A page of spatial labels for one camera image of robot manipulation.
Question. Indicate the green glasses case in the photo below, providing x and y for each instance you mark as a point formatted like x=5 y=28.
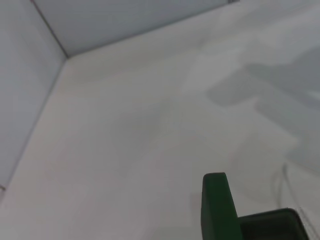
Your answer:
x=217 y=207

